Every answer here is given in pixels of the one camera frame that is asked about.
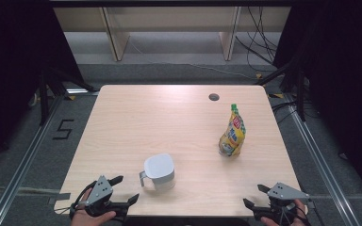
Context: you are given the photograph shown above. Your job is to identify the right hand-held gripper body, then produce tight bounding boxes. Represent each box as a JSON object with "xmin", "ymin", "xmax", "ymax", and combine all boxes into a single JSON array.
[{"xmin": 253, "ymin": 182, "xmax": 310, "ymax": 225}]

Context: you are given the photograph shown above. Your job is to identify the person's left hand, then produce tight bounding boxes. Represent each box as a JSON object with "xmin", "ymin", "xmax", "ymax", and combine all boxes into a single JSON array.
[{"xmin": 71, "ymin": 187, "xmax": 117, "ymax": 226}]

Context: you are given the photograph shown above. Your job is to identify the black wrist strap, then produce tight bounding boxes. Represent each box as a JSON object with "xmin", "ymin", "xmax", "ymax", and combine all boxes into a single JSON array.
[
  {"xmin": 295, "ymin": 201, "xmax": 324, "ymax": 226},
  {"xmin": 68, "ymin": 181, "xmax": 91, "ymax": 219}
]

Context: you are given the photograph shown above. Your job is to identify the person's right hand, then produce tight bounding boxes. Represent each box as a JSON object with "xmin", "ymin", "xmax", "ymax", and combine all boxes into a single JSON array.
[{"xmin": 260, "ymin": 199, "xmax": 309, "ymax": 226}]

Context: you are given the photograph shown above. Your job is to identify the beige shelf unit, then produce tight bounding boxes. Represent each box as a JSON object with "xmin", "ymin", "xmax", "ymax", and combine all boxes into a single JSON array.
[{"xmin": 53, "ymin": 6, "xmax": 292, "ymax": 62}]

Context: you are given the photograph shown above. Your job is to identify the black metal stand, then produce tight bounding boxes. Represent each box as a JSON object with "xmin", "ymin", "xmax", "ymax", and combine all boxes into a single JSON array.
[
  {"xmin": 255, "ymin": 56, "xmax": 308, "ymax": 122},
  {"xmin": 38, "ymin": 66, "xmax": 96, "ymax": 127}
]

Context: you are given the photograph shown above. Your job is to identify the black curtain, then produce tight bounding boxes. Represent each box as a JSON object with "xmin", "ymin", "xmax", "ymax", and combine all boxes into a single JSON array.
[
  {"xmin": 0, "ymin": 0, "xmax": 87, "ymax": 172},
  {"xmin": 272, "ymin": 0, "xmax": 362, "ymax": 202}
]

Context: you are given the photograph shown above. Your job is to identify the black floor cables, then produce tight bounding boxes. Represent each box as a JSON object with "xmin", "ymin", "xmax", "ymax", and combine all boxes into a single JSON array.
[{"xmin": 271, "ymin": 101, "xmax": 298, "ymax": 124}]

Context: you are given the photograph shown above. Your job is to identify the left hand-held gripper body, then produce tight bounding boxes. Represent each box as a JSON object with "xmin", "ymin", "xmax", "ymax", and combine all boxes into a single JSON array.
[{"xmin": 84, "ymin": 175, "xmax": 130, "ymax": 220}]

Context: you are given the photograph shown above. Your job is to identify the bundle of black cables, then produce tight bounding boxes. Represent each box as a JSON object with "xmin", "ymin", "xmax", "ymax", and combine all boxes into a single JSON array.
[{"xmin": 235, "ymin": 6, "xmax": 280, "ymax": 73}]

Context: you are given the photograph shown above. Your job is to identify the metal floor rail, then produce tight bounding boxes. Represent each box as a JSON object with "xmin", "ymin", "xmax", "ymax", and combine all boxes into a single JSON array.
[
  {"xmin": 283, "ymin": 93, "xmax": 356, "ymax": 226},
  {"xmin": 0, "ymin": 93, "xmax": 64, "ymax": 226}
]

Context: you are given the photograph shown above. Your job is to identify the yellow refill pouch green cap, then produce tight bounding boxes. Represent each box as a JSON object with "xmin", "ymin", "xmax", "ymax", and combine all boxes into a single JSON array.
[{"xmin": 218, "ymin": 103, "xmax": 247, "ymax": 158}]

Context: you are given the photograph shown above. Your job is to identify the white lidded container with handle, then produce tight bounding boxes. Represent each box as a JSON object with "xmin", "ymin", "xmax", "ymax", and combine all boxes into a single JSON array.
[{"xmin": 139, "ymin": 153, "xmax": 176, "ymax": 191}]

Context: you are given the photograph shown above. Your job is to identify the grey floor tape strip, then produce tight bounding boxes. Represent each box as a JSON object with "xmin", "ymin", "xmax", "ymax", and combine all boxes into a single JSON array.
[{"xmin": 46, "ymin": 192, "xmax": 72, "ymax": 205}]

